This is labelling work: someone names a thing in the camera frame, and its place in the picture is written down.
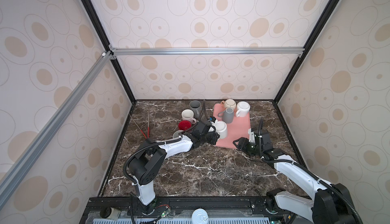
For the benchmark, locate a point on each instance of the pink plastic tray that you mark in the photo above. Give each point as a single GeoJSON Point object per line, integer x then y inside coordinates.
{"type": "Point", "coordinates": [235, 130]}

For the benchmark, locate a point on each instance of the dark grey ceramic mug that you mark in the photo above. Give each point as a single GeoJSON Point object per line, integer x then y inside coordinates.
{"type": "Point", "coordinates": [196, 107]}

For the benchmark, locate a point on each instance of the white ceramic mug back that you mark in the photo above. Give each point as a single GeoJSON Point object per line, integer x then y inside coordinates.
{"type": "Point", "coordinates": [243, 109]}

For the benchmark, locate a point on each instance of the beige ceramic mug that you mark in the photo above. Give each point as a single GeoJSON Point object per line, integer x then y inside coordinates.
{"type": "Point", "coordinates": [177, 133]}
{"type": "Point", "coordinates": [229, 103]}

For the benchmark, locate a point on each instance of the red ceramic mug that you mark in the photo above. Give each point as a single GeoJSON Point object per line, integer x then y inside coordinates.
{"type": "Point", "coordinates": [184, 125]}

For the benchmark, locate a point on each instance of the red handled chopstick right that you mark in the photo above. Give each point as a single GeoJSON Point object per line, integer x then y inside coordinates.
{"type": "Point", "coordinates": [148, 125]}

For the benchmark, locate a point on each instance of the white ceramic mug front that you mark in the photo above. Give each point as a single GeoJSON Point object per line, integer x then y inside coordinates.
{"type": "Point", "coordinates": [221, 129]}

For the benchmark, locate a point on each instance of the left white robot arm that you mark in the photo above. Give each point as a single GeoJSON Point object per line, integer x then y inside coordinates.
{"type": "Point", "coordinates": [143, 165]}

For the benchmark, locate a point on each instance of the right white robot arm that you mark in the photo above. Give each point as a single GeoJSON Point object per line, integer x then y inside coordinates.
{"type": "Point", "coordinates": [326, 203]}

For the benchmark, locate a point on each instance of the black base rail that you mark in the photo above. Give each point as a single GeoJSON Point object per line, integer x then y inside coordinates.
{"type": "Point", "coordinates": [178, 210]}

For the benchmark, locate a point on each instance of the pinkish white ceramic mug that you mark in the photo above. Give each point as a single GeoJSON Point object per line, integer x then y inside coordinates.
{"type": "Point", "coordinates": [188, 115]}

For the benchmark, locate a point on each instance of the aluminium crossbar left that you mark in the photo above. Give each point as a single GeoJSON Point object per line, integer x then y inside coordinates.
{"type": "Point", "coordinates": [21, 168]}

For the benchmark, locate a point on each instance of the beige ceramic mug back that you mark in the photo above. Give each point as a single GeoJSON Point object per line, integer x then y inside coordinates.
{"type": "Point", "coordinates": [229, 103]}

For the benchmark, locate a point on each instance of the white round can lid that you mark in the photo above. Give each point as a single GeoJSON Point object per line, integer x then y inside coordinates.
{"type": "Point", "coordinates": [200, 216]}

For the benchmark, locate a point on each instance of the black corner frame post left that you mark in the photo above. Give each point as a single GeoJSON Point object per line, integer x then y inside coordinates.
{"type": "Point", "coordinates": [99, 29]}

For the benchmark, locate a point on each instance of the aluminium crossbar back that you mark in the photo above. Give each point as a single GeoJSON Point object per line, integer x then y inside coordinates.
{"type": "Point", "coordinates": [207, 51]}

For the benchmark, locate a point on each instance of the black corner frame post right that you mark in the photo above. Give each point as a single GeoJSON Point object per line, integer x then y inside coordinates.
{"type": "Point", "coordinates": [318, 28]}

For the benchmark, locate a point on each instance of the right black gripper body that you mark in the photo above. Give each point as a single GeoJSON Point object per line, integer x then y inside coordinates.
{"type": "Point", "coordinates": [247, 147]}

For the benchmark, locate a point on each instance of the beige ceramic mug front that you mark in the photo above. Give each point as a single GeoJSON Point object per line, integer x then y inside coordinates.
{"type": "Point", "coordinates": [177, 133]}

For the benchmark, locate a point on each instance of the black corner frame post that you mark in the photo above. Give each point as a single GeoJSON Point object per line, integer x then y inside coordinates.
{"type": "Point", "coordinates": [318, 28]}
{"type": "Point", "coordinates": [99, 29]}

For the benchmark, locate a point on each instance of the light grey ceramic mug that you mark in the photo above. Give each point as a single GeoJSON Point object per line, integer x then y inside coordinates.
{"type": "Point", "coordinates": [227, 115]}

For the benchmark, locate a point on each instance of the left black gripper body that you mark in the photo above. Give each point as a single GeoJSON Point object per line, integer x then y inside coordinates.
{"type": "Point", "coordinates": [210, 139]}

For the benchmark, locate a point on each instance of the aluminium crossbar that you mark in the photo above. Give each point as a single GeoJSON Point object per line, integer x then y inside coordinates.
{"type": "Point", "coordinates": [21, 168]}
{"type": "Point", "coordinates": [207, 51]}

